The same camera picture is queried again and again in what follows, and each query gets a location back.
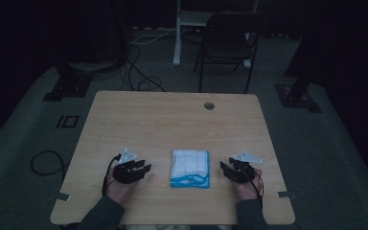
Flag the person's left hand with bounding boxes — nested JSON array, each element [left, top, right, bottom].
[[104, 173, 136, 206]]

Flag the white cloth with blue grid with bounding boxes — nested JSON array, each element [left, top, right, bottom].
[[170, 149, 212, 190]]

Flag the left hand-held gripper cable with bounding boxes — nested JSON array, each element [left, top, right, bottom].
[[101, 153, 123, 197]]

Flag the black folding chair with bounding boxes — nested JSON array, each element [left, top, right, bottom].
[[194, 11, 271, 94]]

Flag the right hand-held gripper cable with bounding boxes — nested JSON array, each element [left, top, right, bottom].
[[241, 170, 265, 209]]

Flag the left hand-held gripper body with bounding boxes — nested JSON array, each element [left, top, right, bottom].
[[112, 147, 142, 185]]

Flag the looped black floor cable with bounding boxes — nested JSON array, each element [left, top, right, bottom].
[[30, 149, 69, 180]]

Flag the hand-held gripper cable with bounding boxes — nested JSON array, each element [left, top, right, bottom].
[[241, 170, 265, 209], [101, 153, 123, 197]]

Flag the person's right hand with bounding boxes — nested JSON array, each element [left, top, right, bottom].
[[234, 168, 264, 202]]

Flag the grey tape piece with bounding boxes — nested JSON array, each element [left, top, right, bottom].
[[276, 190, 297, 200], [55, 192, 72, 202]]

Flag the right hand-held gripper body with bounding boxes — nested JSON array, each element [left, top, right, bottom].
[[228, 149, 264, 185]]

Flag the white desk frame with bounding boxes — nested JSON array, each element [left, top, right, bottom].
[[172, 0, 261, 70]]

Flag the grey round stand base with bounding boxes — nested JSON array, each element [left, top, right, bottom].
[[69, 59, 123, 74]]

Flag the black metal stand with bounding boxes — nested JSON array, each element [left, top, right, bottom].
[[274, 0, 323, 114], [42, 0, 94, 103]]

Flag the white floor cable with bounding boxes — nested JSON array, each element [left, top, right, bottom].
[[129, 27, 177, 46]]

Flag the tangled black floor cables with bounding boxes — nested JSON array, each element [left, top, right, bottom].
[[119, 40, 168, 93]]

